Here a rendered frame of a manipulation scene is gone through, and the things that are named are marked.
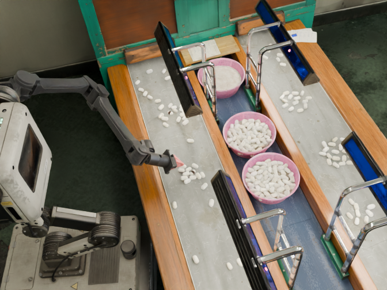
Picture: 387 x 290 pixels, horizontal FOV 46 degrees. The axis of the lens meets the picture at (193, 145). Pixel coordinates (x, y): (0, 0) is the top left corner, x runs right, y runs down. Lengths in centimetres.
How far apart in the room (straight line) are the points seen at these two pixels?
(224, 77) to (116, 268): 119
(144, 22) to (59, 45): 125
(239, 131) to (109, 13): 93
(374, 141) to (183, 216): 99
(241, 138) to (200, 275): 74
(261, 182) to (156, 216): 52
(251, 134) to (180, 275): 81
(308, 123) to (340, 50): 165
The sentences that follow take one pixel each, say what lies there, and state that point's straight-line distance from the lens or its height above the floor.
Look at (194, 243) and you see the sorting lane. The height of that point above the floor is 74.
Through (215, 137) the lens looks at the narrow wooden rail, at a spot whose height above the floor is 76.
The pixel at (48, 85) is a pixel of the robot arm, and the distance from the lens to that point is 200.
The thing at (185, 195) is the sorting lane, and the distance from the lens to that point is 212.
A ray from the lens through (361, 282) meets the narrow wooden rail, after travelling 197.
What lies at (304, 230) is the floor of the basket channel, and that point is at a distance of 212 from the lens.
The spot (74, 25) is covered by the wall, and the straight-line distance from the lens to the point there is 360.
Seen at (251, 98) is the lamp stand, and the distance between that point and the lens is 251.
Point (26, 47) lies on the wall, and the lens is 374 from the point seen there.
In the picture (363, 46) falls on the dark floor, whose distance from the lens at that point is 404.
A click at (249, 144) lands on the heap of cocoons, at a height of 73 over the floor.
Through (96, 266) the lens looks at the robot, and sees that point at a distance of 233.
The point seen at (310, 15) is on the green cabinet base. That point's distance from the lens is 300.
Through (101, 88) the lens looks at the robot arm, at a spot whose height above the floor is 109.
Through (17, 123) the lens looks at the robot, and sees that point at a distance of 162.
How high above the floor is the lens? 255
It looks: 53 degrees down
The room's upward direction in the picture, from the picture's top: 7 degrees counter-clockwise
